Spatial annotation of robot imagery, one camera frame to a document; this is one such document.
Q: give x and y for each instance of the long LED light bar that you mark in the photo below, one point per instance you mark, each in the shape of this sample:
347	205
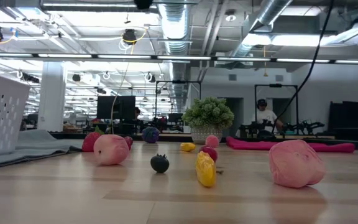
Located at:
179	58

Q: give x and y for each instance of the red toy strawberry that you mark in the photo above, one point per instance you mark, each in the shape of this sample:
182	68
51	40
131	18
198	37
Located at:
89	143

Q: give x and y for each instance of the purple toy grape bunch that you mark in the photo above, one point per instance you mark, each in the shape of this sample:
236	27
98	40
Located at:
150	134

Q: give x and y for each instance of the person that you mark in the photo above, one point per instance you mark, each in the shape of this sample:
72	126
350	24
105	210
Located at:
266	116
137	113

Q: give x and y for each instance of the white building column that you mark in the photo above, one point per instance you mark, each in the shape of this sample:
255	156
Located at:
51	96

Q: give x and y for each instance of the pink toy peach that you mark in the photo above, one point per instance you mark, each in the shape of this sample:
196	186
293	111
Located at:
110	150
295	163
212	141

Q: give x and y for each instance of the black computer monitor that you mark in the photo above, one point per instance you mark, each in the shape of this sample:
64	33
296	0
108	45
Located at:
104	107

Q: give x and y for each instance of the yellow toy banana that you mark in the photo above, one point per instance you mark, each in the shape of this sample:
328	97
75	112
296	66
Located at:
187	147
205	169

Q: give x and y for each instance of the grey cloth mat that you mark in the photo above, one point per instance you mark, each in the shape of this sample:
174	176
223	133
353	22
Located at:
36	146

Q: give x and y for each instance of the black gantry frame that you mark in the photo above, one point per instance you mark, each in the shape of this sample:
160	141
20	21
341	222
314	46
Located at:
179	81
275	85

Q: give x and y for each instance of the silver ventilation duct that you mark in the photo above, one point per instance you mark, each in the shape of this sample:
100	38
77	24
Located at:
269	12
174	25

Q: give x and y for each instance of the black background robot arm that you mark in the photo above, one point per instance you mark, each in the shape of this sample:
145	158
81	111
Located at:
304	127
255	128

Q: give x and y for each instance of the black aluminium table frame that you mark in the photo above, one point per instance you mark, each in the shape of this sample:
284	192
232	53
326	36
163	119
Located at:
73	135

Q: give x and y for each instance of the white perforated plastic basket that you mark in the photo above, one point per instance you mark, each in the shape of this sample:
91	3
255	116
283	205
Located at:
2	118

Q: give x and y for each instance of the black cabinet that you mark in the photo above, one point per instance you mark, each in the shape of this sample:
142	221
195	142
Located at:
351	119

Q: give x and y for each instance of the black overhead camera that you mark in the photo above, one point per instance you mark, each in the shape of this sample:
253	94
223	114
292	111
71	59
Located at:
143	3

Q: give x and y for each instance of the red folded cloth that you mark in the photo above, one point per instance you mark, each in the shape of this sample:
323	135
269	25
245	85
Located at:
291	145

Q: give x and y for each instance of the green faux potted plant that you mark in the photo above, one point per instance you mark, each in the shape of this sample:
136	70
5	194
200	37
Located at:
208	113

